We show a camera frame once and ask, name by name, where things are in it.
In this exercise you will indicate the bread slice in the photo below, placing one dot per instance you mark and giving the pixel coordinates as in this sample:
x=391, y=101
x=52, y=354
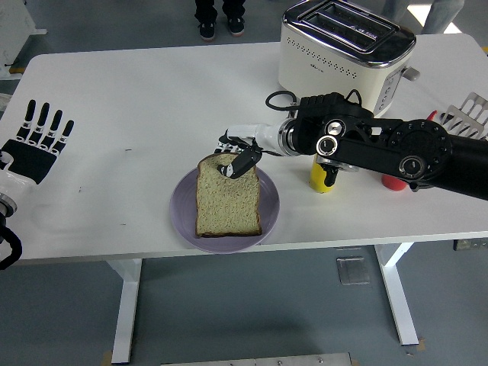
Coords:
x=228, y=206

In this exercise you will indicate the brown floor tape piece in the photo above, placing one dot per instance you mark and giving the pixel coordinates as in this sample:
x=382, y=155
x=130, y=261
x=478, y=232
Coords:
x=421, y=344
x=106, y=357

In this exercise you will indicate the grey power strip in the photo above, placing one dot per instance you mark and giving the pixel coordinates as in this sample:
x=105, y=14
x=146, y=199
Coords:
x=470, y=244

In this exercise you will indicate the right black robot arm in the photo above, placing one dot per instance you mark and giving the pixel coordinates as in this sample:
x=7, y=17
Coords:
x=381, y=145

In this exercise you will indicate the cream two-slot toaster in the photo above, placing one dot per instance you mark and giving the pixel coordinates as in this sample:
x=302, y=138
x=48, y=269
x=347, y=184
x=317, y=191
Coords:
x=324, y=76

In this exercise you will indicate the white table leg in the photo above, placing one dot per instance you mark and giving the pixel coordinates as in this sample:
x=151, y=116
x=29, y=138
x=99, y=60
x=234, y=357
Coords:
x=400, y=297
x=127, y=305

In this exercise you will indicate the metal toast rack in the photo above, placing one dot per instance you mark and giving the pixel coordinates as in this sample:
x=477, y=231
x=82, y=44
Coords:
x=472, y=110

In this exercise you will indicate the metal floor hatch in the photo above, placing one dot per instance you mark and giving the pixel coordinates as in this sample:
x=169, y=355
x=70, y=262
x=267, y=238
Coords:
x=353, y=270

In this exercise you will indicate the metal base plate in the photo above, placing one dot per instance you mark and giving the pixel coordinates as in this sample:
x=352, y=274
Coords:
x=255, y=360

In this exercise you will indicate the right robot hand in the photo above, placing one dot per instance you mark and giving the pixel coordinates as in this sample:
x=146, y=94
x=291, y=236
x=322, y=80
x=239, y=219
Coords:
x=263, y=135

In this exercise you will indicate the white machine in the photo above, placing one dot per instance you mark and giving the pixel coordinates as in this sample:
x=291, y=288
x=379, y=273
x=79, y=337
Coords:
x=15, y=34

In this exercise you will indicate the yellow squeeze bottle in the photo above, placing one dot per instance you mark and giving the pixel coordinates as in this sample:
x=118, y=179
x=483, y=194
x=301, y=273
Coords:
x=316, y=179

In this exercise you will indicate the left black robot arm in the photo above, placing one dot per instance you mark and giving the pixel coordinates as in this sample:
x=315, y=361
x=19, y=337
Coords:
x=5, y=228

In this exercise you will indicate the lilac round plate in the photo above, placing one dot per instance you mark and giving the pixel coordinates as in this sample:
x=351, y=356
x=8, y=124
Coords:
x=268, y=207

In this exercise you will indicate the red squeeze bottle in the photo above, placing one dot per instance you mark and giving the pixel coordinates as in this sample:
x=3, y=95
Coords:
x=394, y=183

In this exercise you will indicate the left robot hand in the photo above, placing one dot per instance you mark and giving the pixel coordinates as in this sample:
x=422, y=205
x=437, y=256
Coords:
x=28, y=160

